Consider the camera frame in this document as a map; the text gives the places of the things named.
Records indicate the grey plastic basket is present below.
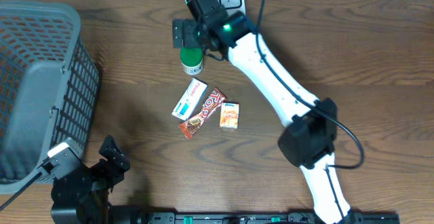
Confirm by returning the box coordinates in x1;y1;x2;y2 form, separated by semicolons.
1;0;100;194

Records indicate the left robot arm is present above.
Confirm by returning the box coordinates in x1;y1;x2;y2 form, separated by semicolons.
51;135;149;224

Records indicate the red Top candy wrapper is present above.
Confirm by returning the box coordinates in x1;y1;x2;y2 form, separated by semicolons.
179;88;226;139

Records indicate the white Panadol box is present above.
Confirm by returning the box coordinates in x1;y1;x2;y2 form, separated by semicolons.
172;78;208;121

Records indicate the green lid jar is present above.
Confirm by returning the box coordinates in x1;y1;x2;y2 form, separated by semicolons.
180;48;203;75

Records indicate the orange tissue pack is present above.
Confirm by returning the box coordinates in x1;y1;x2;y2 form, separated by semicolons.
220;102;239;129

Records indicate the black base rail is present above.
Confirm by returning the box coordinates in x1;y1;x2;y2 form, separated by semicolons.
131;212;400;224

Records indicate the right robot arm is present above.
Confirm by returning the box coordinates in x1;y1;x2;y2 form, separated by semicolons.
173;0;355;223

